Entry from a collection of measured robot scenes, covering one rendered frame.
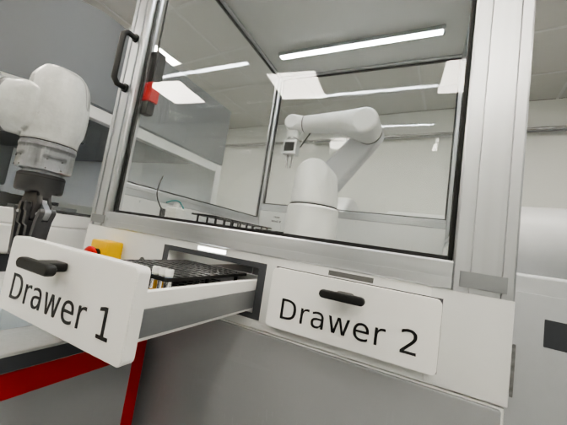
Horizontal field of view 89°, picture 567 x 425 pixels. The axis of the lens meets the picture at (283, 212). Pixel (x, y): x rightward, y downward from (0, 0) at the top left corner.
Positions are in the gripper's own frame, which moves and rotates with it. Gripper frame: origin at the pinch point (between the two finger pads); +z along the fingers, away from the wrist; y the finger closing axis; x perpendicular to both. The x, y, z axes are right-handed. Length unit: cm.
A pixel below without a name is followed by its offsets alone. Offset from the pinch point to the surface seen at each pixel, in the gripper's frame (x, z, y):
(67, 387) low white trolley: 6.0, 16.8, 13.5
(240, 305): 21.7, -1.1, 36.3
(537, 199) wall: 344, -92, 135
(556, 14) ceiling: 220, -197, 117
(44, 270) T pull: -7.4, -6.8, 29.3
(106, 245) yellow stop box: 18.3, -6.4, -6.2
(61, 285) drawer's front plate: -4.1, -4.3, 26.4
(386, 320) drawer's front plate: 27, -4, 61
